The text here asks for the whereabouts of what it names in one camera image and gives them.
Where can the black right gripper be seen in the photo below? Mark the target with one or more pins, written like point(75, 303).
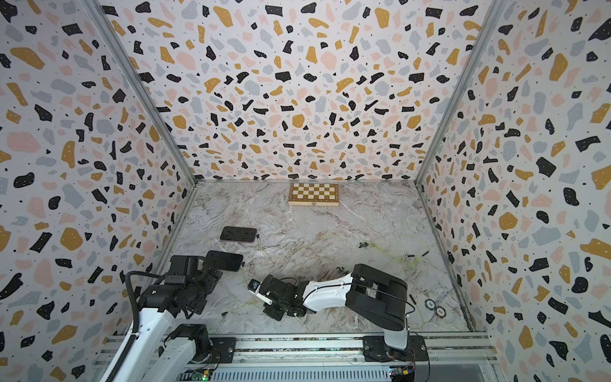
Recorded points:
point(269, 313)

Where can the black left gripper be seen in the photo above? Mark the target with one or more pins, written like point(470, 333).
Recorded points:
point(211, 280)

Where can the black smartphone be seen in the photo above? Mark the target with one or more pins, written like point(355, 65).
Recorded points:
point(224, 261)
point(239, 234)

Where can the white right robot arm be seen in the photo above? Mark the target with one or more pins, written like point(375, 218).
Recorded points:
point(370, 293)

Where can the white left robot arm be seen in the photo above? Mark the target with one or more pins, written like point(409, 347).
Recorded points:
point(152, 324)

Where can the wooden chessboard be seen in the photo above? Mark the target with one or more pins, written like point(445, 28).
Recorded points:
point(314, 194)

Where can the round black white coaster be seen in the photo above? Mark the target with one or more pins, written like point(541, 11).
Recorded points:
point(430, 304)

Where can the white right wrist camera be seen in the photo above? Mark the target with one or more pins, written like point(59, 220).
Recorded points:
point(254, 287)

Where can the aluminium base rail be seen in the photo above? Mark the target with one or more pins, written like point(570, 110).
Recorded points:
point(441, 356)

